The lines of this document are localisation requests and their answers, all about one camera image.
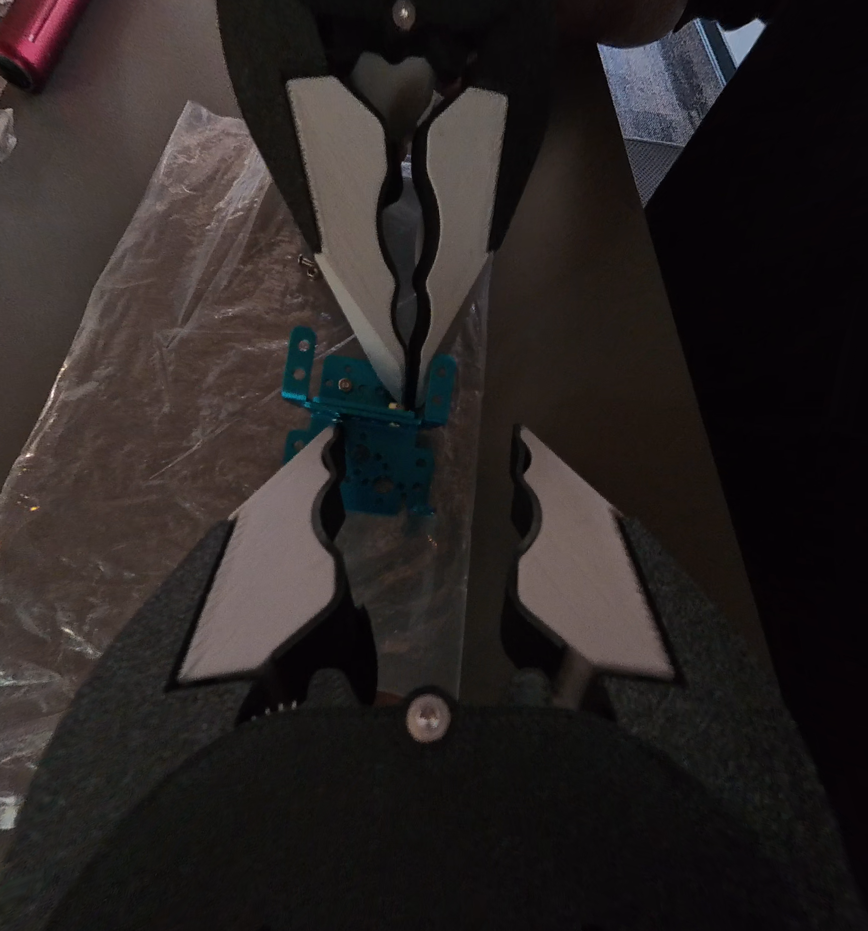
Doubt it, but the person's black clothing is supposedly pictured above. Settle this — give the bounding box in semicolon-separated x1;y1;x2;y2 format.
645;0;868;931

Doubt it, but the blue metal bracket assembly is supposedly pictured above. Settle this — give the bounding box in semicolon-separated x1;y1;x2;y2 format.
277;325;458;521

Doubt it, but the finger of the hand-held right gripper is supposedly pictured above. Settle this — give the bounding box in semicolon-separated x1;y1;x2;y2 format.
407;86;512;404
286;75;414;402

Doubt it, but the dark grey desk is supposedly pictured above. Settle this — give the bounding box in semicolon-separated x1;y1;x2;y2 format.
0;0;769;728

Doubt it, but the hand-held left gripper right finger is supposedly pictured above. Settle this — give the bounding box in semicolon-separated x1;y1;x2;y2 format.
501;424;688;710

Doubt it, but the large clear plastic bag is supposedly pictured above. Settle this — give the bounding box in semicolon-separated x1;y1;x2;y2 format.
0;98;494;692

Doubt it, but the magenta metal cylinder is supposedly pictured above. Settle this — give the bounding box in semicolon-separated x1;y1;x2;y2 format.
0;0;89;94

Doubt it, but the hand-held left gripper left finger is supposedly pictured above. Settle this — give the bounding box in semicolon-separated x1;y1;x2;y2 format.
163;428;378;703

